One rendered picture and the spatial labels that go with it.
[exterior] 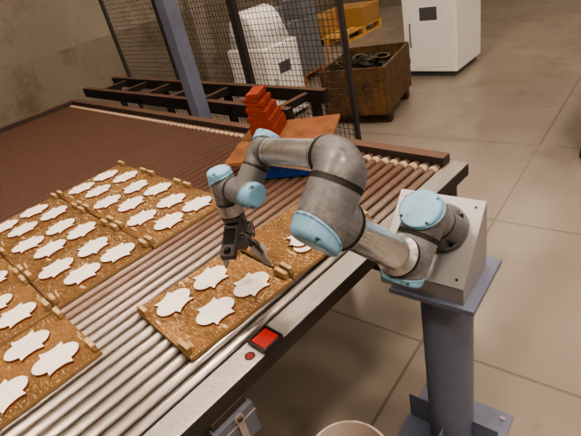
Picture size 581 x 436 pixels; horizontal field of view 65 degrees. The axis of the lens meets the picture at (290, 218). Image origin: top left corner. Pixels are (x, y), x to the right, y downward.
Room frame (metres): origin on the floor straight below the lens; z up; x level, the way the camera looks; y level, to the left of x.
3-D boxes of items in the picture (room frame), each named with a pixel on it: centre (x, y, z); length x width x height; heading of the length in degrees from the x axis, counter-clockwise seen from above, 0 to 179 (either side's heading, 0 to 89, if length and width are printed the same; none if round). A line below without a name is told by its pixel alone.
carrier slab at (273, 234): (1.48, -0.03, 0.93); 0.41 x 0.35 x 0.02; 125
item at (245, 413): (0.85, 0.30, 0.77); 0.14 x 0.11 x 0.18; 130
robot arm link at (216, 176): (1.23, 0.17, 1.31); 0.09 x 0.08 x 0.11; 38
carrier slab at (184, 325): (1.23, 0.31, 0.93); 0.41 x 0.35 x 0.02; 127
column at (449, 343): (1.13, -0.44, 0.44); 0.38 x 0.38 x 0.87; 46
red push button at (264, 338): (0.98, 0.15, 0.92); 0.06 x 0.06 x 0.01; 40
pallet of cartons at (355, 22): (9.67, -1.95, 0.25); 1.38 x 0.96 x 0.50; 136
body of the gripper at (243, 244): (1.24, 0.17, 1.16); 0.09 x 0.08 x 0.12; 164
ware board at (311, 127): (2.22, -0.07, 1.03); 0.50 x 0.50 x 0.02; 70
